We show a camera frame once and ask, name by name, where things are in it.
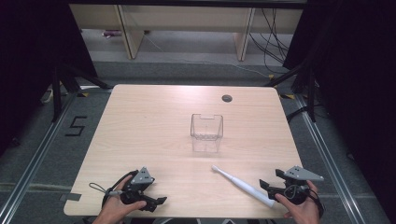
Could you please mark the grey tape strip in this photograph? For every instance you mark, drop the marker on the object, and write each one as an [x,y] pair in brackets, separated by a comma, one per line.
[71,197]

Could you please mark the person's right hand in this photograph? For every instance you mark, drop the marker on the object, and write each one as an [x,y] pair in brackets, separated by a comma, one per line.
[306,213]

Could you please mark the wooden shelf unit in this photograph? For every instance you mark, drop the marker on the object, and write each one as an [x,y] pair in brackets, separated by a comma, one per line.
[186,17]

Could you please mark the purple small object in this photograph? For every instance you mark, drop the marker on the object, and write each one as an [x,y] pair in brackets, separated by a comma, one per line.
[111,33]

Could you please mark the black metal stand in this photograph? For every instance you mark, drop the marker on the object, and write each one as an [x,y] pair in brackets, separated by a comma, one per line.
[56,93]
[311,93]

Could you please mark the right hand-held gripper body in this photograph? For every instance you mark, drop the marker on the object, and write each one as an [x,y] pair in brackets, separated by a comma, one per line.
[303,174]

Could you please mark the black curtain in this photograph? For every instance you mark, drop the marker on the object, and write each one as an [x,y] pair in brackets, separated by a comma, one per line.
[358,77]
[31,46]

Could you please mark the aluminium floor rail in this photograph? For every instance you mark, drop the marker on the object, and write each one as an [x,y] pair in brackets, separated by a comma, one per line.
[327,155]
[34,160]

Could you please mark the person's left hand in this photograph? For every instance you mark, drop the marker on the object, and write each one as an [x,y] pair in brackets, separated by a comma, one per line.
[113,205]

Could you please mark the white electric toothbrush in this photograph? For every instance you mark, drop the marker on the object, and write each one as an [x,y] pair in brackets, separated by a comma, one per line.
[246,186]

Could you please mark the clear plastic container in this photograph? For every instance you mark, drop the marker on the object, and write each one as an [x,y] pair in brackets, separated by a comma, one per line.
[207,137]

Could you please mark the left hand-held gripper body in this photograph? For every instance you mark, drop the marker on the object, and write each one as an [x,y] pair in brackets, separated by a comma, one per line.
[141,179]

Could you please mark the yellow floor tape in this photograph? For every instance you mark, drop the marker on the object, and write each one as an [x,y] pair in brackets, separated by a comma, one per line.
[85,94]
[288,96]

